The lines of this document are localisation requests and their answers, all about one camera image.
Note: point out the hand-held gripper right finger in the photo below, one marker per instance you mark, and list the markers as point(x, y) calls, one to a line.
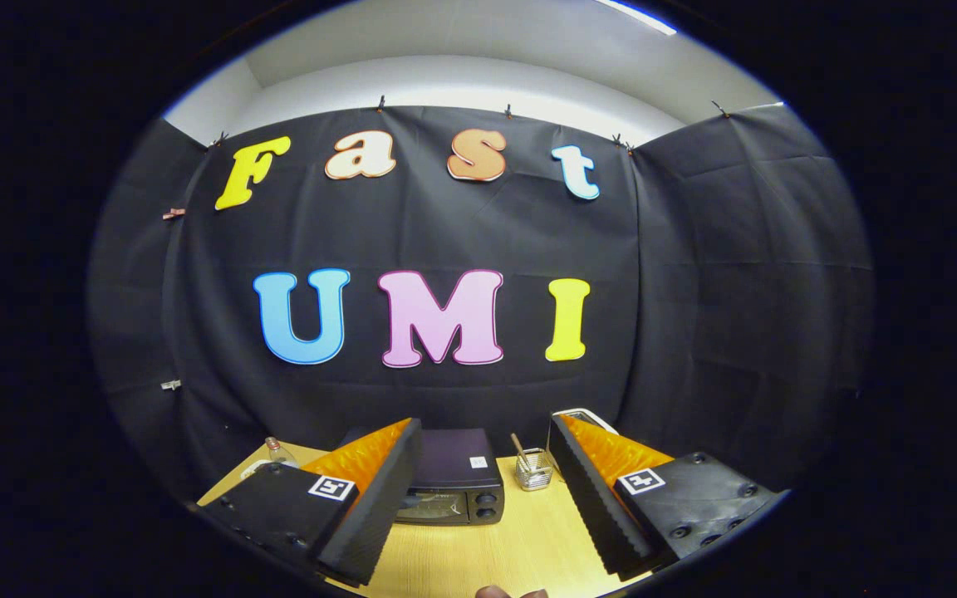
point(591, 507)

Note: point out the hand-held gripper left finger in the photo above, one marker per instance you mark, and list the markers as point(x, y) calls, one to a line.
point(383, 507)

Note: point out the black toaster oven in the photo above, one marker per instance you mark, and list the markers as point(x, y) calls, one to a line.
point(453, 457)

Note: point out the cream bread toaster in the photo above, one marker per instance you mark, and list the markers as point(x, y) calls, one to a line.
point(591, 418)

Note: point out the wooden stick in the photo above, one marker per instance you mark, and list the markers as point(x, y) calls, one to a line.
point(517, 444)

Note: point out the clear glass bottle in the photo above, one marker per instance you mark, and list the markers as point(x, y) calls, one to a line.
point(279, 453)

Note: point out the small white object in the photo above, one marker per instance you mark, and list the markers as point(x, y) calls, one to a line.
point(252, 468)

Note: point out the red clip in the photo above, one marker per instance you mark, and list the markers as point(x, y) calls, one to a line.
point(173, 213)

